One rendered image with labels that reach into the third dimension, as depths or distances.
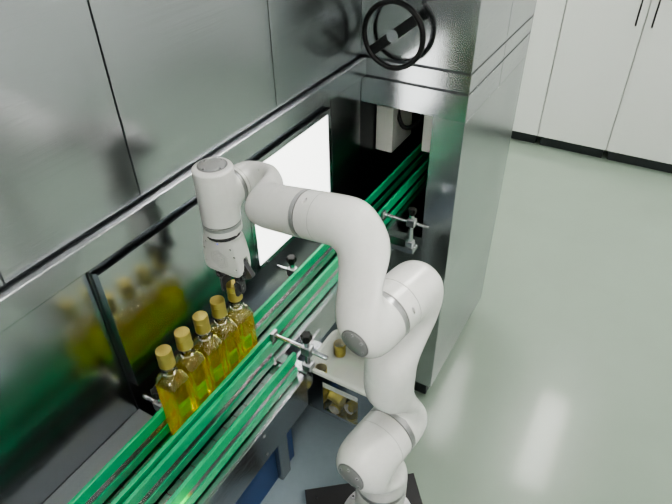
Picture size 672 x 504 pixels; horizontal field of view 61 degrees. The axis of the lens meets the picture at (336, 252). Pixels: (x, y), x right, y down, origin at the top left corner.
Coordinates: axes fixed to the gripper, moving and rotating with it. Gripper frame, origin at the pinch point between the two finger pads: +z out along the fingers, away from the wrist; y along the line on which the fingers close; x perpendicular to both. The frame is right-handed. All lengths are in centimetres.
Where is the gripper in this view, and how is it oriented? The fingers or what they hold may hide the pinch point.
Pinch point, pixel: (232, 283)
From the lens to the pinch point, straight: 135.7
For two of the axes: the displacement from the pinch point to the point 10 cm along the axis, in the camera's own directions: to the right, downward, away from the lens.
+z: 0.2, 7.9, 6.2
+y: 8.7, 2.9, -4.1
